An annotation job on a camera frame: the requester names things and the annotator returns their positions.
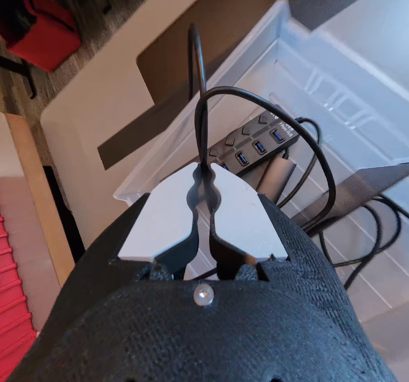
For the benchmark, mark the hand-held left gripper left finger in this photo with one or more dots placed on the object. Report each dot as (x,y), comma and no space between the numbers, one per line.
(169,222)

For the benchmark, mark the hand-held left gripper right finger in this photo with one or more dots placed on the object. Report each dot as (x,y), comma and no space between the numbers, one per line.
(246,225)

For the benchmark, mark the black usb hub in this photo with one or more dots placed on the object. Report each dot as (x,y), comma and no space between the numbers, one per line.
(252,137)

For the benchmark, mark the clear plastic bin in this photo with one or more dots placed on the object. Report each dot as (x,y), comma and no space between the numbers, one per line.
(319,68)

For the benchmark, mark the grey metal block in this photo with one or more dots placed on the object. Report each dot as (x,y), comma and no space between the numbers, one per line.
(274,174)

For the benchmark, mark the light wooden board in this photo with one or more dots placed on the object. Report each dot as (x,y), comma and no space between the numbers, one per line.
(32,180)

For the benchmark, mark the red plastic bin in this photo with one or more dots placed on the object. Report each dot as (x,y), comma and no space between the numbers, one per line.
(12,292)

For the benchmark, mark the black metal stand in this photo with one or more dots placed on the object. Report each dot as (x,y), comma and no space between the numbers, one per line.
(28,78)

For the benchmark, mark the red fabric bag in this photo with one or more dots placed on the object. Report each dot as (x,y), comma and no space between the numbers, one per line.
(48,37)

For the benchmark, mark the black cloth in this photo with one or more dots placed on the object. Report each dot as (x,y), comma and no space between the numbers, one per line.
(12,14)

